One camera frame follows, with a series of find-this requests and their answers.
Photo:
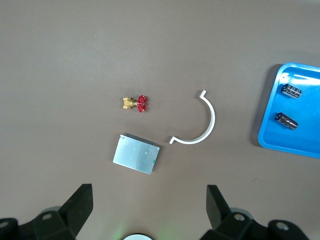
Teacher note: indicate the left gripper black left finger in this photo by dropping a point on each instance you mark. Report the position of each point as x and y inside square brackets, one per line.
[70, 217]

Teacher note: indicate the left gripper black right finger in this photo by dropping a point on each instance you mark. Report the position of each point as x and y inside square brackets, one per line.
[225, 220]

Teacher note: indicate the brown table cover sheet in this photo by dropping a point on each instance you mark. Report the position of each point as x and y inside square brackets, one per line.
[100, 50]

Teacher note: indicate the black printed electrolytic capacitor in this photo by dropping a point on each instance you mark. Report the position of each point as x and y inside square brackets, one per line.
[291, 91]

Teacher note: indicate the brown electrolytic capacitor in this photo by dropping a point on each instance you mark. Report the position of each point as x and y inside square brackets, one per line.
[287, 121]

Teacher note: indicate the brass valve red handwheel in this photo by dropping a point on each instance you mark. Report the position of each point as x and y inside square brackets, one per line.
[141, 103]

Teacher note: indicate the white curved plastic bracket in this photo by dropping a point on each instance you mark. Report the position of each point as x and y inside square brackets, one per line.
[212, 120]

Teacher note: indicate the silver metal power supply box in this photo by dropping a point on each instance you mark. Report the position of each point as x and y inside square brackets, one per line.
[136, 155]

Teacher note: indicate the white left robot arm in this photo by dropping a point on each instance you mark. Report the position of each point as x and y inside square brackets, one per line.
[138, 237]

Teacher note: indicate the blue plastic tray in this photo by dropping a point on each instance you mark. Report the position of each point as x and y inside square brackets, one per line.
[307, 140]

